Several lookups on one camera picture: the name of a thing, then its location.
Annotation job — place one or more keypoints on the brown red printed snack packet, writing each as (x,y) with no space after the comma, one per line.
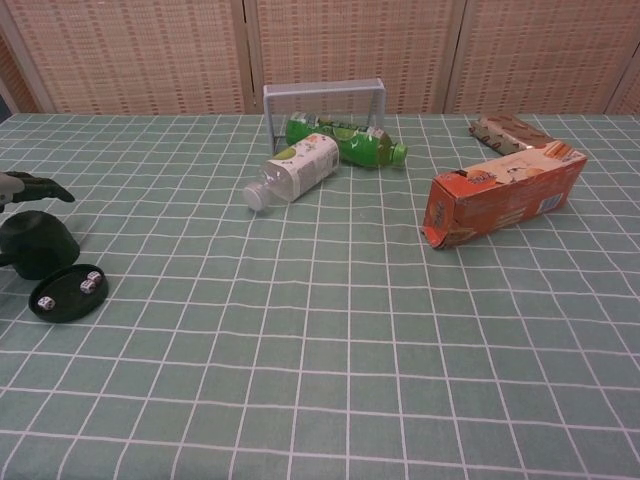
(505,132)

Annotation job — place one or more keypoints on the bamboo folding screen panel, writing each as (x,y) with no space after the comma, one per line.
(540,50)
(125,50)
(631,95)
(350,40)

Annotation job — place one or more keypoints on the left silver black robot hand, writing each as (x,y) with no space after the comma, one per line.
(35,189)

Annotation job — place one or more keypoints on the green plastic drink bottle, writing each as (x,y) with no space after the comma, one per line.
(365,147)

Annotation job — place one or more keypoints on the white die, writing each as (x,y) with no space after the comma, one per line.
(88,286)
(46,303)
(93,275)

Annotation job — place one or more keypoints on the clear bottle with white label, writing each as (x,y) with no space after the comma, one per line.
(305,165)

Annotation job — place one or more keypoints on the green checked tablecloth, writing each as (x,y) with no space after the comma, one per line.
(320,350)

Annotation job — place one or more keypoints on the dark green round tray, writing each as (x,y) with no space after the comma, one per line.
(65,306)

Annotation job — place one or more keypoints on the orange cardboard snack carton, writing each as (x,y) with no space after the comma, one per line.
(500,200)

